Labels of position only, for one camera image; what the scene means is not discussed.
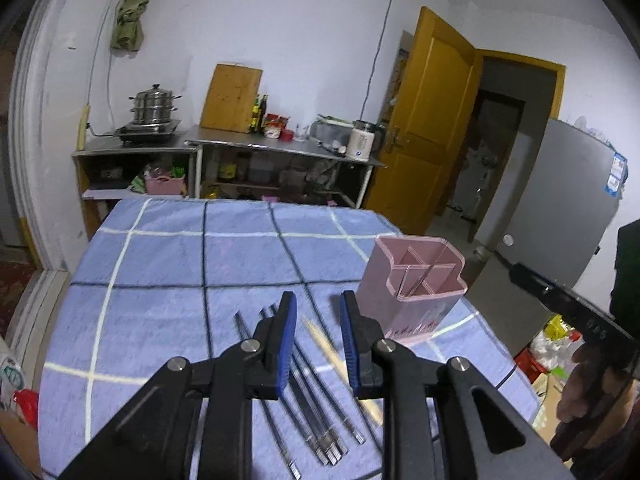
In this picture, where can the blue checked cloth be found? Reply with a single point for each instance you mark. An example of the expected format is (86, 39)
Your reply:
(150, 270)

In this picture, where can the yellowed power strip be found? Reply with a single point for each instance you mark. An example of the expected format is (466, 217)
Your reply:
(83, 127)

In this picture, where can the hanging green cloth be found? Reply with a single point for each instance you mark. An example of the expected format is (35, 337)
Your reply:
(131, 15)

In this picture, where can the red plastic bag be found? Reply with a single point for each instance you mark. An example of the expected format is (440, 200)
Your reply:
(27, 407)

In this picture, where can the yellow door frame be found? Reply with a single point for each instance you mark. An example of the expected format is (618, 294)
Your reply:
(520, 57)

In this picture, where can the red snack package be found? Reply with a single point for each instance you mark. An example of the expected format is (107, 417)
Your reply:
(275, 125)

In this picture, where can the yellow plastic bag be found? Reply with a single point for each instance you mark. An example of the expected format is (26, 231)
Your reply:
(560, 330)

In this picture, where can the person's right hand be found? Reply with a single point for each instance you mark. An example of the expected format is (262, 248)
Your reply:
(575, 390)

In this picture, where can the person's dark clothing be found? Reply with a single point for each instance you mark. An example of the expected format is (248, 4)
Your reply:
(629, 265)

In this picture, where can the blue refrigerator sticker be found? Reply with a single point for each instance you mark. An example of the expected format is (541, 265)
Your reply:
(616, 172)

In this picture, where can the black chopstick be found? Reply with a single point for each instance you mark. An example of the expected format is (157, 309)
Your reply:
(322, 441)
(309, 440)
(332, 432)
(280, 440)
(345, 420)

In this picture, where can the wooden cutting board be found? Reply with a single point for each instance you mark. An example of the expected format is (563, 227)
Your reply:
(230, 97)

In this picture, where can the steel counter table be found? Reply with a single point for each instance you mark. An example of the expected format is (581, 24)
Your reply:
(260, 141)

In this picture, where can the white arched door frame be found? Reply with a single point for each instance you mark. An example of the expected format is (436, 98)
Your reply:
(35, 135)

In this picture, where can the steel steamer pot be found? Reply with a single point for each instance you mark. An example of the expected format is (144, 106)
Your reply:
(152, 107)

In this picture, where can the white electric kettle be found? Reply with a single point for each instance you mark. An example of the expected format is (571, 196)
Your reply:
(362, 142)

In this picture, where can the wooden chopstick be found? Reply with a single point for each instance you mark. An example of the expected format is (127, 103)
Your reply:
(325, 347)
(370, 412)

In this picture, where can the red lidded container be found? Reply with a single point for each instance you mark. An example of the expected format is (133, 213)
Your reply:
(287, 135)

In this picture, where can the yellow wooden door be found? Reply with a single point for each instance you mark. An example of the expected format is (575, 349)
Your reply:
(425, 135)

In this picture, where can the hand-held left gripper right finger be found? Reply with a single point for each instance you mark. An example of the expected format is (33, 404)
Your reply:
(350, 345)

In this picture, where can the dark glass bottle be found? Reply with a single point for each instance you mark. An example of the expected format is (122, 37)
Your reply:
(262, 112)

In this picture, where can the pink plastic basket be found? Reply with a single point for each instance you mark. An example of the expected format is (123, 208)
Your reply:
(165, 186)

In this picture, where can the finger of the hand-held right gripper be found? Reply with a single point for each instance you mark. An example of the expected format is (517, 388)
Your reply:
(537, 282)

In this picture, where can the grey plastic container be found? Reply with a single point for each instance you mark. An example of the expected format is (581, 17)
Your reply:
(330, 132)

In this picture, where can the clear drinking glass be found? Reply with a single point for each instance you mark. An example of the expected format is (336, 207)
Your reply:
(301, 132)

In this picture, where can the white plastic bag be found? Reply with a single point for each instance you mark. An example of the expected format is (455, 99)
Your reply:
(11, 367)

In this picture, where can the yellow oil bottle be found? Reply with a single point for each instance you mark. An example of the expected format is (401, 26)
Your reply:
(254, 120)

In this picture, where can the grey refrigerator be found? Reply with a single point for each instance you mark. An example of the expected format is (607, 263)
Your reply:
(550, 200)

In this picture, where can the steel topped wooden cabinet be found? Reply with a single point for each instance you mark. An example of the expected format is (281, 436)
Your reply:
(105, 150)

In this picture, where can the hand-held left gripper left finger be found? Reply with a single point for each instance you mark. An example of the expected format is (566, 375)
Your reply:
(287, 340)

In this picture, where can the pink plastic utensil holder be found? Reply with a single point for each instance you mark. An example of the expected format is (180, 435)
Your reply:
(400, 310)

